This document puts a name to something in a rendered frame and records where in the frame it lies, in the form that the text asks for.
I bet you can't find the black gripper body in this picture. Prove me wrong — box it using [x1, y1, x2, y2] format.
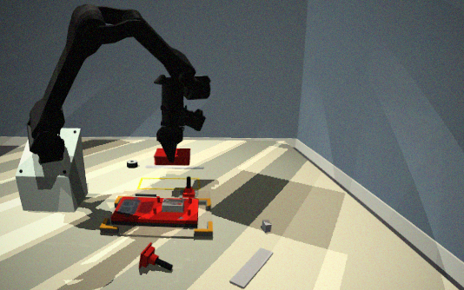
[156, 101, 184, 142]

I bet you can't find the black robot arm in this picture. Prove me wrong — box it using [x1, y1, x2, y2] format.
[27, 4, 210, 164]

